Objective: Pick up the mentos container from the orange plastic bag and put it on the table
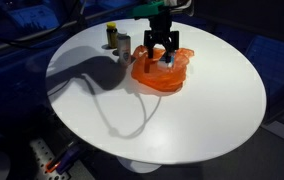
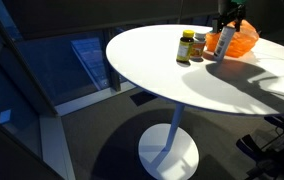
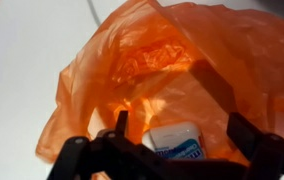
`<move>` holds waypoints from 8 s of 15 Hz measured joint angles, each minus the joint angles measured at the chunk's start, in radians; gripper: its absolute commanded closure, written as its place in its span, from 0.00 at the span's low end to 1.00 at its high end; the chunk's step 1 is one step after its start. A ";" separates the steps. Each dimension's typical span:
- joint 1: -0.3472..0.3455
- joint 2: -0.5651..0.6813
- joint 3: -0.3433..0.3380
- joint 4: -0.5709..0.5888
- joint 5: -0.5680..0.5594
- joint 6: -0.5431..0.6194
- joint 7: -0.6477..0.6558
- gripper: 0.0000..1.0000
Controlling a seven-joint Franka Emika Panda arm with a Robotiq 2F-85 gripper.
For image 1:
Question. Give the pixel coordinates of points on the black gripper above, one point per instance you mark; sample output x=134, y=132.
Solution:
x=161, y=25

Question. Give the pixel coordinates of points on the white mentos container blue label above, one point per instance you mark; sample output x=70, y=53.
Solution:
x=168, y=63

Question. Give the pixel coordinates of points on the orange plastic bag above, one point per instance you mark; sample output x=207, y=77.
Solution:
x=158, y=78

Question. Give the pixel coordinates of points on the white deodorant stick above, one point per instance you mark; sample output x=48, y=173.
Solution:
x=124, y=50

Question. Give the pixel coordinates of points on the yellow-lid vitamin bottle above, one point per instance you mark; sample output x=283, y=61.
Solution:
x=111, y=36

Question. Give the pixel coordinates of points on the metal handrail bar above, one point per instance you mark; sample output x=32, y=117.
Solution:
x=32, y=36

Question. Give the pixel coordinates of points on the purple orange clamp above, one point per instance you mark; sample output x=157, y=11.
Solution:
x=65, y=158

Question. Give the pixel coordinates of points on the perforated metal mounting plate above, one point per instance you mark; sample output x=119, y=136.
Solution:
x=40, y=155

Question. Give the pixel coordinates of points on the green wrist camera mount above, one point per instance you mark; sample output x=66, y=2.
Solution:
x=148, y=9

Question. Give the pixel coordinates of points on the white table pedestal base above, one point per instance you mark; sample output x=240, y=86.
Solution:
x=138, y=166

